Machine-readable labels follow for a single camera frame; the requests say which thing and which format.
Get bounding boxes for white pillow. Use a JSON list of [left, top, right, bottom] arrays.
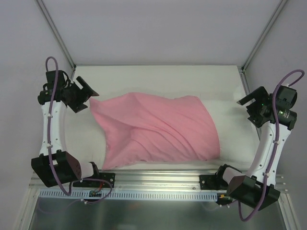
[[65, 97, 259, 170]]

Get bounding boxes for pink pillowcase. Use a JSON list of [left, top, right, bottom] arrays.
[[90, 92, 221, 170]]

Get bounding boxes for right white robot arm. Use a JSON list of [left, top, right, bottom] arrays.
[[215, 86, 297, 210]]

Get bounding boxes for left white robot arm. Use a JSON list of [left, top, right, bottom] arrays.
[[31, 70, 100, 187]]

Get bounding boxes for left aluminium frame post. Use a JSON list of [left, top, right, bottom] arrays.
[[34, 0, 76, 70]]

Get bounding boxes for aluminium frame post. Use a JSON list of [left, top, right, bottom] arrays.
[[241, 0, 289, 72], [34, 0, 76, 70]]

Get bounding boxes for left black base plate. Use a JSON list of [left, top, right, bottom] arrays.
[[72, 172, 116, 188]]

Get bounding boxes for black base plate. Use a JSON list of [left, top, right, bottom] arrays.
[[199, 174, 228, 190], [72, 172, 116, 188]]

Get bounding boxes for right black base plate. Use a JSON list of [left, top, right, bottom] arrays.
[[199, 174, 228, 190]]

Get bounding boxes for white slotted cable duct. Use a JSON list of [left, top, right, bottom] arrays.
[[39, 189, 218, 202]]

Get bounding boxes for right aluminium frame post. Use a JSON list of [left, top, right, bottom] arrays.
[[241, 0, 289, 72]]

